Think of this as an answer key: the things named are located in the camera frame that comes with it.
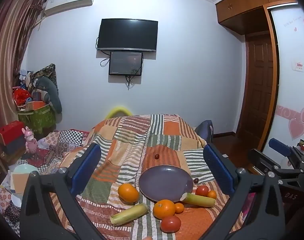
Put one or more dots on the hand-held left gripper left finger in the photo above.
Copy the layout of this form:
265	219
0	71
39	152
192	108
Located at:
88	165

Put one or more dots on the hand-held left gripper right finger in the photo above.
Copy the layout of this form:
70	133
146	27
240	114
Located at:
217	167

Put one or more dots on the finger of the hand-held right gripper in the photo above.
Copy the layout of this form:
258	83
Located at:
263	161
279	147

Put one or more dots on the small tangerine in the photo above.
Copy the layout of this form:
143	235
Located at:
212	194
179	208

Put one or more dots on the red tomato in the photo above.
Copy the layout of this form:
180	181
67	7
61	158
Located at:
170	224
202	190

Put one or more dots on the green sugarcane piece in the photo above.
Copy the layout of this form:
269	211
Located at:
199	200
129	214

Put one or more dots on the large orange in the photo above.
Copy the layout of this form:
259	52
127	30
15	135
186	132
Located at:
164	208
128	192

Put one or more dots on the purple plate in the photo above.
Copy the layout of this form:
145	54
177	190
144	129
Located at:
164	182

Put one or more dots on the small bottle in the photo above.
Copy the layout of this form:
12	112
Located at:
302	145

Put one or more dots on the pink heart stickers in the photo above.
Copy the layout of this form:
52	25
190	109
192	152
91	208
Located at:
296	127

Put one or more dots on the floral checkered quilt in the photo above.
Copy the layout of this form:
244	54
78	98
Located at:
64	141

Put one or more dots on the striped patchwork blanket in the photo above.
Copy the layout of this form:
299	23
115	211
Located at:
132	140

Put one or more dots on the white sliding wardrobe door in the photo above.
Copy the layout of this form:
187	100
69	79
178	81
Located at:
291	92

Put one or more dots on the yellow curved object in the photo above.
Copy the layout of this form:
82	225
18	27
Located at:
117	110

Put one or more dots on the pink toy figure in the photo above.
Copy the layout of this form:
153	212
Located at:
31	141

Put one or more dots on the pale green bowl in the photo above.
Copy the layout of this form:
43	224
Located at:
23	170

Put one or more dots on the brown wooden door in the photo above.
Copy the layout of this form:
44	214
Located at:
258	85

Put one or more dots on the green storage box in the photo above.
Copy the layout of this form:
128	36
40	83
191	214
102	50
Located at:
38	120

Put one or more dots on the orange box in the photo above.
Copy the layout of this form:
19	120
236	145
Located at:
35	105

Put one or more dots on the grey plush toy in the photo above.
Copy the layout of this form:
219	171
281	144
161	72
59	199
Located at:
52	93

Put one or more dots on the red box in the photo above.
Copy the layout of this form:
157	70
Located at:
11	132

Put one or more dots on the red plastic bag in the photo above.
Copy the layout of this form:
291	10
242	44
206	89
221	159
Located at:
21	96

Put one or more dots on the dark patterned cushion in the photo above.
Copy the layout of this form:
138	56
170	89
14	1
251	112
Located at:
46	72

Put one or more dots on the small black monitor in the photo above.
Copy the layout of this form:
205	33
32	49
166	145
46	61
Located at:
126	63

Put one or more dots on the striped brown curtain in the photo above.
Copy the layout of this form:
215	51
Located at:
7	55

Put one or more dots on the wooden overhead cabinet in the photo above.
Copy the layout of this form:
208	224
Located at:
244	5

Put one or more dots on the white air conditioner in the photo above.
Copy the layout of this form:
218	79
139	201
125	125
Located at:
69	1

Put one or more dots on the small wall label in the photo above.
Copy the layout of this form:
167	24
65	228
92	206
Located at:
298	66

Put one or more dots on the black wall television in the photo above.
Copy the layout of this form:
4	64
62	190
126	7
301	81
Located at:
128	33

